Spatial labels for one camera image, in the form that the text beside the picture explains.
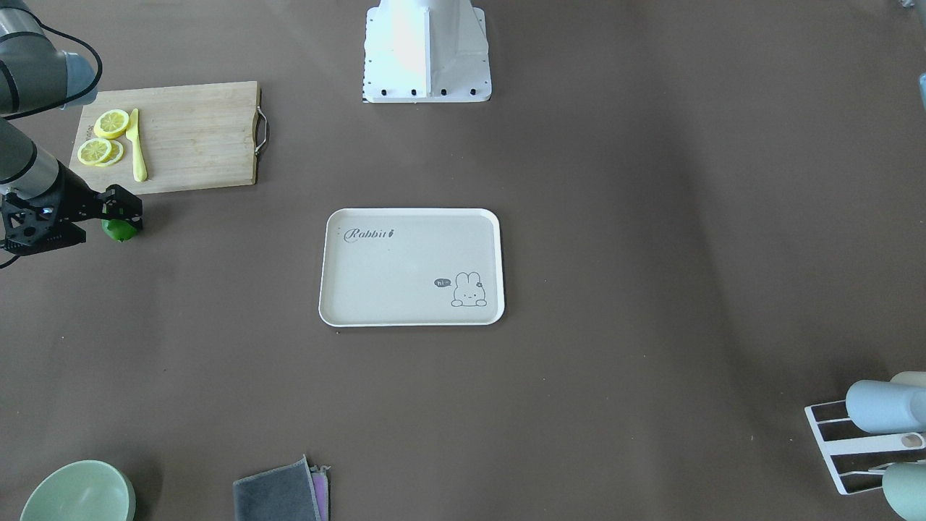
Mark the lemon slice lower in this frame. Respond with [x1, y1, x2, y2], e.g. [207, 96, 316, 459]
[76, 137, 116, 166]

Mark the green lime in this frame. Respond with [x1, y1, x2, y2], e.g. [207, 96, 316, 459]
[101, 220, 139, 242]

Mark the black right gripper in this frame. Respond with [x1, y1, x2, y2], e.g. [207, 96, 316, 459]
[44, 168, 143, 231]

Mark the lemon slice hidden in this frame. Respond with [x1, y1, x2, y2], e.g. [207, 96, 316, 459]
[95, 140, 124, 167]

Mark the yellow plastic knife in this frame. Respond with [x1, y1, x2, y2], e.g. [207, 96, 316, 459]
[125, 108, 148, 182]

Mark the white wire cup rack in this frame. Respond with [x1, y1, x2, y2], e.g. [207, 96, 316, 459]
[804, 400, 925, 496]

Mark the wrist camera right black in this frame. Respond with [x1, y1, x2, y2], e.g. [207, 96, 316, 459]
[2, 191, 86, 256]

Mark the green bowl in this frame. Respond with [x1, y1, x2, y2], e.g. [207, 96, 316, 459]
[20, 459, 136, 520]

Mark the lemon slice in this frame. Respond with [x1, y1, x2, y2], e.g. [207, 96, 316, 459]
[93, 109, 130, 140]
[76, 137, 116, 166]

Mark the green cup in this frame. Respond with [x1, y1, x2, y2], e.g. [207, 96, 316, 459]
[882, 462, 925, 520]

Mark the cream rabbit tray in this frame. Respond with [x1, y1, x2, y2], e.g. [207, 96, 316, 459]
[318, 208, 506, 329]

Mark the light blue cup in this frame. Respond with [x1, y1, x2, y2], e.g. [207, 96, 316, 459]
[846, 380, 925, 434]

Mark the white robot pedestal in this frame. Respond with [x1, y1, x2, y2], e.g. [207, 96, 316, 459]
[362, 1, 493, 103]

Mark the wooden cutting board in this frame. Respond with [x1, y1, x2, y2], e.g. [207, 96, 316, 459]
[65, 80, 261, 195]

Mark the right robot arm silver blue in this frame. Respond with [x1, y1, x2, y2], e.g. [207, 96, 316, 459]
[1, 1, 143, 256]

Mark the lemon slice upper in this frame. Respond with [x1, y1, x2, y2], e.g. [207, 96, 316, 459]
[93, 109, 130, 140]

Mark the pink cloth under grey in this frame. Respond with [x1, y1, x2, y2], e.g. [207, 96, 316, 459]
[310, 466, 331, 521]

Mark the white cup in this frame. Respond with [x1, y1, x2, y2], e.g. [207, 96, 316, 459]
[890, 370, 926, 388]

